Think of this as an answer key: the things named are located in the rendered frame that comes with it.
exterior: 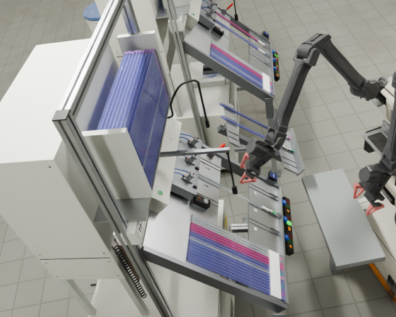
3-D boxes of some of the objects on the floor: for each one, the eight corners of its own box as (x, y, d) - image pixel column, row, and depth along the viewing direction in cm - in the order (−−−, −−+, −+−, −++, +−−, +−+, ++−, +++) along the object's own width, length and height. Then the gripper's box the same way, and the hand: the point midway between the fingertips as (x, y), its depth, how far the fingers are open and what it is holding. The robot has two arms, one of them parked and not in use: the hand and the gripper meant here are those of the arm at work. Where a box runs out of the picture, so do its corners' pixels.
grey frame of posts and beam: (282, 250, 288) (258, -37, 154) (289, 375, 234) (262, 100, 101) (201, 252, 298) (113, -15, 165) (191, 372, 244) (47, 120, 111)
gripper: (269, 172, 185) (246, 189, 195) (269, 149, 195) (246, 167, 205) (257, 164, 183) (234, 183, 192) (257, 142, 193) (235, 160, 202)
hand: (242, 173), depth 198 cm, fingers open, 9 cm apart
